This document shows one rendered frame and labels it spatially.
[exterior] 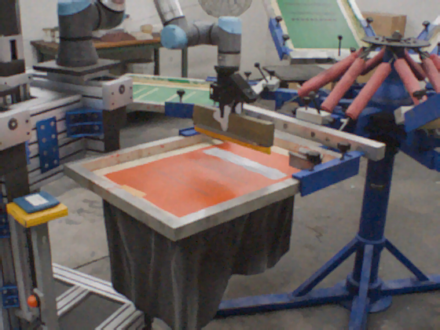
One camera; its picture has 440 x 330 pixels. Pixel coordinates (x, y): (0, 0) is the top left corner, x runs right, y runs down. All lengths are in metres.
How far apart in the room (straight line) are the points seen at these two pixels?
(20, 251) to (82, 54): 0.73
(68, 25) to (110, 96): 0.28
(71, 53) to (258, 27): 5.54
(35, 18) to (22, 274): 3.74
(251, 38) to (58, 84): 5.44
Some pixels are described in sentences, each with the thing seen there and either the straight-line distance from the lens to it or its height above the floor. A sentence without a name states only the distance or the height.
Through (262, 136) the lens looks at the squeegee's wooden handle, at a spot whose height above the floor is 1.10.
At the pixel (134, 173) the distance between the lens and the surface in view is 1.80.
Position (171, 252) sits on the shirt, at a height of 0.82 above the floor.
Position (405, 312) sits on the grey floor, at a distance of 2.94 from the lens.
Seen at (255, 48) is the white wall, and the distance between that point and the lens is 7.38.
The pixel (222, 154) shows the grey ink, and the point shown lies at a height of 0.96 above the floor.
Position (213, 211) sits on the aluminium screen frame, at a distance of 1.45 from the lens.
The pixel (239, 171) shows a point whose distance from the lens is 1.82.
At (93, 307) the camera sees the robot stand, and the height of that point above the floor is 0.21.
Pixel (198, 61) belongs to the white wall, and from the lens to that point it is 6.72.
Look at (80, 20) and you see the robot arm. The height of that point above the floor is 1.41.
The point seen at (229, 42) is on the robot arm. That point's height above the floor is 1.37.
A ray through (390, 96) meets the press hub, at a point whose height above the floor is 1.08.
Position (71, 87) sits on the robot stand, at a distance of 1.99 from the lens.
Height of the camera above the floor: 1.61
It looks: 21 degrees down
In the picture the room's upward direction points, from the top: 1 degrees clockwise
